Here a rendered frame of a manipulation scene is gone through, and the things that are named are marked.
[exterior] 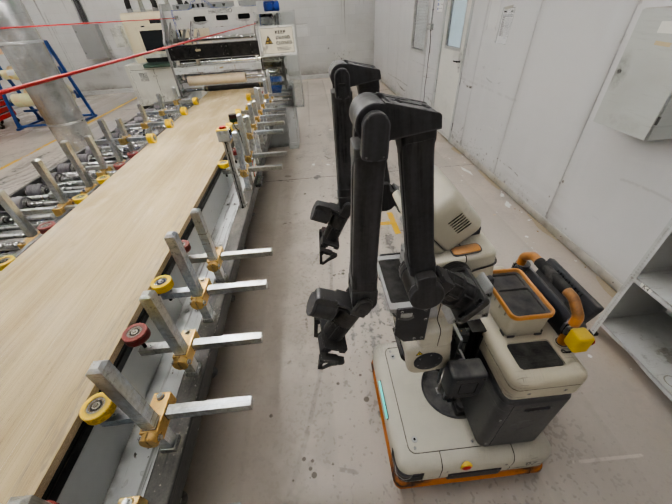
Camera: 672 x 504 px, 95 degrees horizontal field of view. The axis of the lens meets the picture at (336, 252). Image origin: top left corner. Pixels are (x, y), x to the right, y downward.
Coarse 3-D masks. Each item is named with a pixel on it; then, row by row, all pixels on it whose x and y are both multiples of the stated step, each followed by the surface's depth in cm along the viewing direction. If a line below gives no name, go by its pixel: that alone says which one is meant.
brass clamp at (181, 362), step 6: (192, 330) 114; (186, 336) 112; (192, 336) 112; (198, 336) 116; (186, 342) 110; (192, 342) 111; (192, 348) 110; (186, 354) 106; (192, 354) 110; (174, 360) 105; (180, 360) 104; (186, 360) 106; (192, 360) 109; (174, 366) 105; (180, 366) 106; (186, 366) 106
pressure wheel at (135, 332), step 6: (138, 324) 107; (144, 324) 107; (126, 330) 106; (132, 330) 105; (138, 330) 106; (144, 330) 105; (126, 336) 104; (132, 336) 104; (138, 336) 103; (144, 336) 105; (126, 342) 102; (132, 342) 102; (138, 342) 104; (144, 342) 105
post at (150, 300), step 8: (144, 296) 89; (152, 296) 90; (144, 304) 90; (152, 304) 90; (160, 304) 93; (152, 312) 92; (160, 312) 93; (152, 320) 94; (160, 320) 95; (168, 320) 97; (160, 328) 97; (168, 328) 97; (176, 328) 102; (168, 336) 99; (176, 336) 101; (168, 344) 102; (176, 344) 102; (184, 344) 106; (176, 352) 105; (184, 352) 106; (192, 368) 111
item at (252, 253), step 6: (222, 252) 151; (228, 252) 150; (234, 252) 150; (240, 252) 150; (246, 252) 150; (252, 252) 149; (258, 252) 149; (264, 252) 150; (270, 252) 150; (192, 258) 148; (198, 258) 148; (204, 258) 149; (222, 258) 150; (228, 258) 150; (234, 258) 150; (240, 258) 151
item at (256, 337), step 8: (216, 336) 112; (224, 336) 112; (232, 336) 112; (240, 336) 112; (248, 336) 112; (256, 336) 111; (152, 344) 111; (160, 344) 111; (192, 344) 110; (200, 344) 110; (208, 344) 110; (216, 344) 111; (224, 344) 111; (232, 344) 112; (240, 344) 112; (248, 344) 112; (144, 352) 110; (152, 352) 110; (160, 352) 111; (168, 352) 111
